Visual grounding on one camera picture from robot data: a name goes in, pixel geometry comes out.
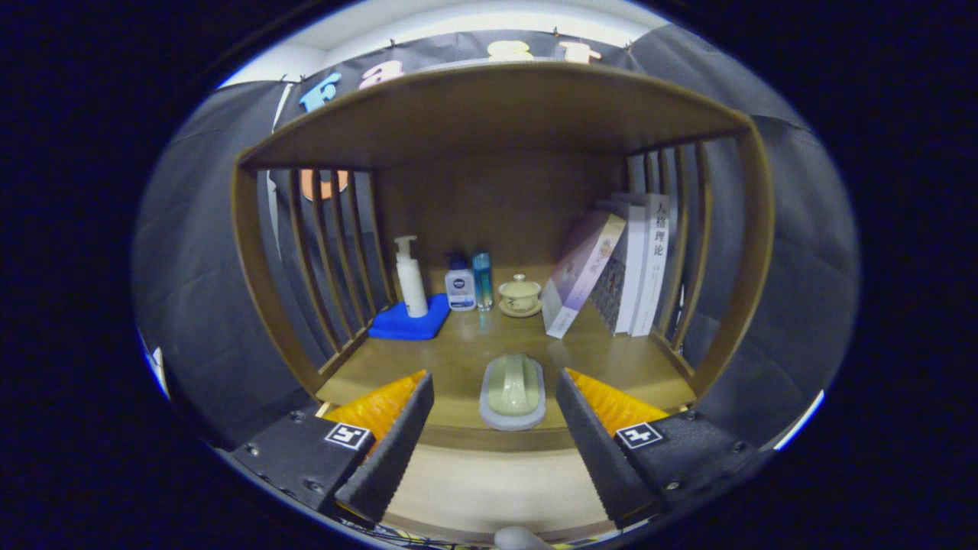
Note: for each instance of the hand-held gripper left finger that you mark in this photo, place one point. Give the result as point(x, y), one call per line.
point(393, 458)

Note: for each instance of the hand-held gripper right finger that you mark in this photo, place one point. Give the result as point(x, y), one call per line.
point(596, 451)

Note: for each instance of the wooden drawer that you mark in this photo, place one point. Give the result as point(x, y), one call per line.
point(489, 489)

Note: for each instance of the grey rounded item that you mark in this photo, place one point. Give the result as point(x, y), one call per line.
point(521, 539)

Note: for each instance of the wooden countertop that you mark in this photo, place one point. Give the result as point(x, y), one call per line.
point(458, 359)

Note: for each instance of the wooden cabinet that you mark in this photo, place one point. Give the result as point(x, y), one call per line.
point(489, 114)

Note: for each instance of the blue folded cloth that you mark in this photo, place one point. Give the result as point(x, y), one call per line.
point(405, 325)

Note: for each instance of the white book with patterned cover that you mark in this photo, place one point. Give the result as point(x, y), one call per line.
point(623, 283)

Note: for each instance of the white pump bottle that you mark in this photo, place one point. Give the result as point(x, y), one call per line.
point(412, 286)

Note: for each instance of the beige lidded ceramic cup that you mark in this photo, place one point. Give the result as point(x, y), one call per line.
point(519, 294)

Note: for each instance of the pink leaning book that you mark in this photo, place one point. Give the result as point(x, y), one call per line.
point(581, 275)

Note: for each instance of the white bottle with blue cap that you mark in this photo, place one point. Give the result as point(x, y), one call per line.
point(460, 290)

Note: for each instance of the slim teal bottle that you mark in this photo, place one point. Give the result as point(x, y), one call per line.
point(482, 279)

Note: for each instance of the white appliance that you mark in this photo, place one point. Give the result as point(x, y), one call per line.
point(802, 420)

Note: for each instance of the black backdrop cloth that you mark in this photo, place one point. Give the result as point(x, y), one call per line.
point(199, 305)

